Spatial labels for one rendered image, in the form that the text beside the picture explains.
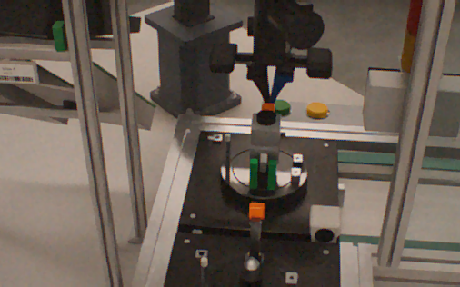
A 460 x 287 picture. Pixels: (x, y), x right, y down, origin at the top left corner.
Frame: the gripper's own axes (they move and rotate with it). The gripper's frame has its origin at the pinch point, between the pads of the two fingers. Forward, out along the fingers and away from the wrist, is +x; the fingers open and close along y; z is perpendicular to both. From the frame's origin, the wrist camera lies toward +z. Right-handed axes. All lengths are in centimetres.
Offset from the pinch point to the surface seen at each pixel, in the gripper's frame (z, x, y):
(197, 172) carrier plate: -7.0, 12.4, 10.9
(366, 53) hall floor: 214, 109, -39
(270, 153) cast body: -10.6, 4.7, -0.9
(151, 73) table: 41, 23, 29
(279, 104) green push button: 14.0, 12.2, -1.2
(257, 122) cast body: -8.3, 0.8, 1.3
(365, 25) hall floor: 244, 109, -40
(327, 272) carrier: -26.7, 12.5, -10.2
